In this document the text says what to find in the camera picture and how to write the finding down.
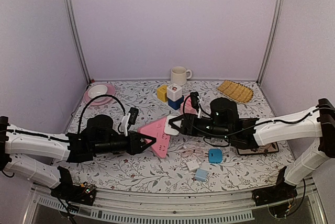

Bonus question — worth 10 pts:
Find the white bowl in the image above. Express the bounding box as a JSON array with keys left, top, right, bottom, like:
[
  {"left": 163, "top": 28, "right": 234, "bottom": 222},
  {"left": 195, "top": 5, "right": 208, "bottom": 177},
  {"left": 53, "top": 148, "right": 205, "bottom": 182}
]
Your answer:
[{"left": 88, "top": 84, "right": 108, "bottom": 99}]

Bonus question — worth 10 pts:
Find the pink plug adapter on top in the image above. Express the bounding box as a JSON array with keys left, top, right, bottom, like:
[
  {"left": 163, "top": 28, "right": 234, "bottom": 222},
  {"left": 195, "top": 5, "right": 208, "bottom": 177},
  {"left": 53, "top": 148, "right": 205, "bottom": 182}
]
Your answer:
[{"left": 184, "top": 94, "right": 192, "bottom": 107}]

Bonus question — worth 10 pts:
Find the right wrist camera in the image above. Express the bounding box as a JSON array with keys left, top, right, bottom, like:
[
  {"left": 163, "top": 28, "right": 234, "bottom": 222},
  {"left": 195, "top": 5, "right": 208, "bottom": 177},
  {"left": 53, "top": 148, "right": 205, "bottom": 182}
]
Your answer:
[{"left": 190, "top": 92, "right": 202, "bottom": 118}]

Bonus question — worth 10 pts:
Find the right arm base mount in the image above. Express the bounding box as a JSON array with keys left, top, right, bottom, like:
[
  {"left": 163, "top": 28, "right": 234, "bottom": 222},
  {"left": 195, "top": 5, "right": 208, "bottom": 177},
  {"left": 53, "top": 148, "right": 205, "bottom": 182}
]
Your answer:
[{"left": 252, "top": 166, "right": 297, "bottom": 206}]

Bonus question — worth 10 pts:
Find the cream ceramic mug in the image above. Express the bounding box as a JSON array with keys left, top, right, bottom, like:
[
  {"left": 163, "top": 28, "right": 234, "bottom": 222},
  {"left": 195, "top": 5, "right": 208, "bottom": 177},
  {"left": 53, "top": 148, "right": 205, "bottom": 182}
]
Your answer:
[{"left": 170, "top": 66, "right": 193, "bottom": 86}]

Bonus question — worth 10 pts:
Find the white power strip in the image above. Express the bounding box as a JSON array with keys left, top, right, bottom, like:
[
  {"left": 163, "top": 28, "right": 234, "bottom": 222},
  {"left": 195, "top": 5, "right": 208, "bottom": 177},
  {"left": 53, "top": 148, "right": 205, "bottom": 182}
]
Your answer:
[{"left": 152, "top": 91, "right": 184, "bottom": 112}]

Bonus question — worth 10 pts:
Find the white cube socket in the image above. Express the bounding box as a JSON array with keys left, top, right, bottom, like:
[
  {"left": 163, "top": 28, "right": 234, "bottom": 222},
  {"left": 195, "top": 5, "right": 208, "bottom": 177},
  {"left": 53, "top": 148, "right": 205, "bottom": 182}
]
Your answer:
[{"left": 166, "top": 83, "right": 182, "bottom": 102}]

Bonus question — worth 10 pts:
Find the yellow woven tray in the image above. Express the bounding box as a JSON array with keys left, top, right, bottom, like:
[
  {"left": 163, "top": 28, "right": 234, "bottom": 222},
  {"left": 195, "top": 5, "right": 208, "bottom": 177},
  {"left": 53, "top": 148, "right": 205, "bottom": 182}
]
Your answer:
[{"left": 217, "top": 80, "right": 254, "bottom": 104}]

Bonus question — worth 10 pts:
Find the yellow cube socket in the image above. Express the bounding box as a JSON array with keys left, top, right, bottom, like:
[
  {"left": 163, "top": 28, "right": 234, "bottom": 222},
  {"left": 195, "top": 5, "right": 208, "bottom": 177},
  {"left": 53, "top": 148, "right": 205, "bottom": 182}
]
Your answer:
[{"left": 157, "top": 85, "right": 168, "bottom": 103}]

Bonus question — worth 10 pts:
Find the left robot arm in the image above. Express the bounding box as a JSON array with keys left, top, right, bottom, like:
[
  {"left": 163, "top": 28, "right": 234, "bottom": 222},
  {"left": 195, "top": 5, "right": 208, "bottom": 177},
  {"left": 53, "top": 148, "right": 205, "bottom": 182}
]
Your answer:
[{"left": 1, "top": 115, "right": 157, "bottom": 200}]

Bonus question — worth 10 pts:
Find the pink plate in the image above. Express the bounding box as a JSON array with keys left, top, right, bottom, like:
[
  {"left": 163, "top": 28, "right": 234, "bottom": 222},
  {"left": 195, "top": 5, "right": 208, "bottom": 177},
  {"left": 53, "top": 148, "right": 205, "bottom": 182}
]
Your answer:
[{"left": 84, "top": 83, "right": 116, "bottom": 106}]

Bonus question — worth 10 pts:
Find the pink cube socket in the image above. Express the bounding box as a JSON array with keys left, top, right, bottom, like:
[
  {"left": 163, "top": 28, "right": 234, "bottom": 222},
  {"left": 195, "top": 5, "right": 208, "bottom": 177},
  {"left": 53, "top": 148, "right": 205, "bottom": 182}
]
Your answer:
[{"left": 180, "top": 101, "right": 197, "bottom": 115}]

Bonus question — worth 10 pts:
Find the white charger with cable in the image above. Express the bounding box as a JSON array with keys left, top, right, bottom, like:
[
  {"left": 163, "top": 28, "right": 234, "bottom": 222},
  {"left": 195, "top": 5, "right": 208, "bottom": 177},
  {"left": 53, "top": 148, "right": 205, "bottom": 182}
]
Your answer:
[{"left": 180, "top": 145, "right": 208, "bottom": 172}]

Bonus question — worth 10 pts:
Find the blue plug adapter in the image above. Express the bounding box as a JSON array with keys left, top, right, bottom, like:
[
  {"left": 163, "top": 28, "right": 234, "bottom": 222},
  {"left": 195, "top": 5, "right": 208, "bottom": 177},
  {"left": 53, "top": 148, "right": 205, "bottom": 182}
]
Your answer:
[{"left": 208, "top": 149, "right": 223, "bottom": 164}]

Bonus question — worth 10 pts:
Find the white plug adapter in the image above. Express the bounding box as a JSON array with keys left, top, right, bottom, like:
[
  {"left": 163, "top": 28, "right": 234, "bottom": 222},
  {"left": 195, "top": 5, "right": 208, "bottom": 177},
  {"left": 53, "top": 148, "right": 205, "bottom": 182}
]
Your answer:
[{"left": 164, "top": 115, "right": 182, "bottom": 136}]

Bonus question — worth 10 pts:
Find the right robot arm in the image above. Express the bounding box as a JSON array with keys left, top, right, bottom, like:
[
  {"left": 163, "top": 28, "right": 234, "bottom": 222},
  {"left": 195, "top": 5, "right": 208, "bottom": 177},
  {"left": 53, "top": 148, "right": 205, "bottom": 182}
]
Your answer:
[{"left": 168, "top": 98, "right": 334, "bottom": 201}]

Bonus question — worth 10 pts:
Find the floral square coaster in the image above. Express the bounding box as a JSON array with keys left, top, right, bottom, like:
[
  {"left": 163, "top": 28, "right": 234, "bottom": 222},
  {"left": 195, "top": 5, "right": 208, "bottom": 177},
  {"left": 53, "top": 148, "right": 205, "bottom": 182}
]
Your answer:
[{"left": 237, "top": 142, "right": 279, "bottom": 156}]

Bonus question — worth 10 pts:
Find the floral table cloth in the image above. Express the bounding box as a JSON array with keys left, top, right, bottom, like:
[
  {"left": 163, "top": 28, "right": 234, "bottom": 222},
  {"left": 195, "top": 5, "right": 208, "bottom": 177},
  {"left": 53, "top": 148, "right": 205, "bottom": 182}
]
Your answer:
[{"left": 54, "top": 81, "right": 294, "bottom": 194}]

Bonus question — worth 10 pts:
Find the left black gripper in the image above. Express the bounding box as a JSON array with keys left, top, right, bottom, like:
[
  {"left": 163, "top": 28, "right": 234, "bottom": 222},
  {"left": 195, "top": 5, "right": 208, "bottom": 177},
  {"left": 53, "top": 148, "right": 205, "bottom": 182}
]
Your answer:
[{"left": 93, "top": 131, "right": 156, "bottom": 156}]

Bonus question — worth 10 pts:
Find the light blue charger plug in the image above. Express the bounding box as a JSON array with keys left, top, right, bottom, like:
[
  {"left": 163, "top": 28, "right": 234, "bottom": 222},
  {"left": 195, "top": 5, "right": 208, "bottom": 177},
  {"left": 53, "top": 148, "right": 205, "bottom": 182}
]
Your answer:
[{"left": 194, "top": 169, "right": 208, "bottom": 182}]

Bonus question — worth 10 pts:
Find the pink power strip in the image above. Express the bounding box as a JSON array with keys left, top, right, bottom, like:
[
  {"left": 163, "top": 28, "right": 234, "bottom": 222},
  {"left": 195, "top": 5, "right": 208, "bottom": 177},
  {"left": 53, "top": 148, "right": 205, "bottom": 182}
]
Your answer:
[{"left": 137, "top": 117, "right": 171, "bottom": 158}]

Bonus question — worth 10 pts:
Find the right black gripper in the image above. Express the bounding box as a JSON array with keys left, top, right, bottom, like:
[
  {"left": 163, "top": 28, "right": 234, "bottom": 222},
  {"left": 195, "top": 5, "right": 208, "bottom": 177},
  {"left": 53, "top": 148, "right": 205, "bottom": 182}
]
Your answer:
[{"left": 169, "top": 113, "right": 232, "bottom": 140}]

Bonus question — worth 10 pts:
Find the dark blue cube socket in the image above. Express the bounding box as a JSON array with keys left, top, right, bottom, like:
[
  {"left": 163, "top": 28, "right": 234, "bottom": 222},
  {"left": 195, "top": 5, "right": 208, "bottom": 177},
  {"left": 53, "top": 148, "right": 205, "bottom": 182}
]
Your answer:
[{"left": 168, "top": 95, "right": 184, "bottom": 110}]

